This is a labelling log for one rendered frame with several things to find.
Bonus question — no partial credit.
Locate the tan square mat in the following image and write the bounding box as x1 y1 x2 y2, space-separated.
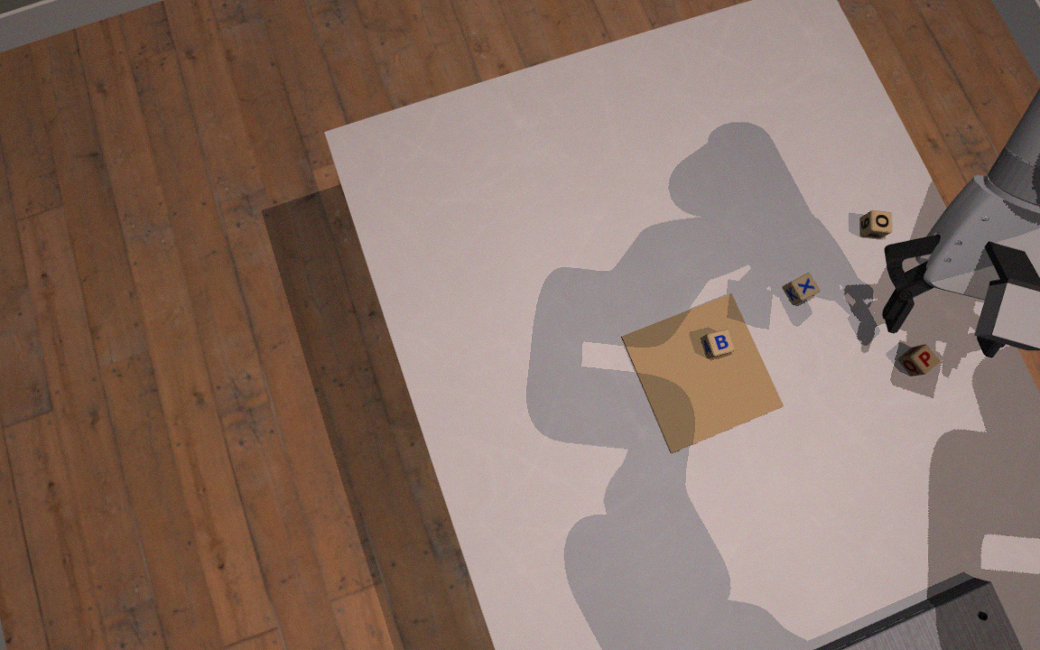
621 293 784 453

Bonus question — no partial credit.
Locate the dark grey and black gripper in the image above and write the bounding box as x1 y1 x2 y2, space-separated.
882 175 1040 333

